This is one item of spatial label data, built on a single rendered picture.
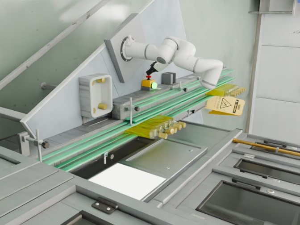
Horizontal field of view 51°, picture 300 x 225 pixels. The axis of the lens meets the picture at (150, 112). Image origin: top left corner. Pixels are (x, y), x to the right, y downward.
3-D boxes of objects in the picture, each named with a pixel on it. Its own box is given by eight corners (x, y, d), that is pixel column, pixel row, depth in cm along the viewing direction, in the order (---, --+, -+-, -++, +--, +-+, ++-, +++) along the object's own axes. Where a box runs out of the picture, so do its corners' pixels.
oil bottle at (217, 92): (204, 94, 288) (234, 98, 273) (205, 88, 286) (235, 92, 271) (206, 93, 292) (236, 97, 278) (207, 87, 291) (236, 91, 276)
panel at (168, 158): (57, 201, 141) (115, 229, 123) (56, 195, 140) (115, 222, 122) (161, 139, 213) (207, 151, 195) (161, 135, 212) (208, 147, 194)
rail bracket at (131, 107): (120, 123, 186) (137, 127, 180) (119, 96, 181) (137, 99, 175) (123, 122, 189) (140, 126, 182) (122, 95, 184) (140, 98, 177)
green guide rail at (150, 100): (124, 108, 187) (135, 110, 183) (124, 106, 187) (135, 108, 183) (227, 69, 327) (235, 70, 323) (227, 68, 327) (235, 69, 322)
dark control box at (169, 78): (161, 83, 245) (170, 84, 240) (161, 73, 242) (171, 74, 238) (166, 81, 251) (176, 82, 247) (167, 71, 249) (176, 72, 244)
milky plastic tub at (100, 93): (81, 116, 176) (92, 118, 171) (78, 77, 169) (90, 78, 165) (102, 109, 190) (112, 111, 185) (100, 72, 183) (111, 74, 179)
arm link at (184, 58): (193, 65, 171) (204, 44, 177) (154, 51, 176) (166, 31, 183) (192, 75, 179) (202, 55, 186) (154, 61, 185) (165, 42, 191)
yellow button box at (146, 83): (141, 89, 223) (149, 90, 219) (141, 79, 220) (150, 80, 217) (146, 87, 228) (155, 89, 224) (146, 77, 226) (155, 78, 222)
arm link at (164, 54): (141, 53, 181) (165, 56, 173) (152, 36, 186) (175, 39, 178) (147, 64, 188) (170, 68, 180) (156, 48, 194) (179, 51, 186)
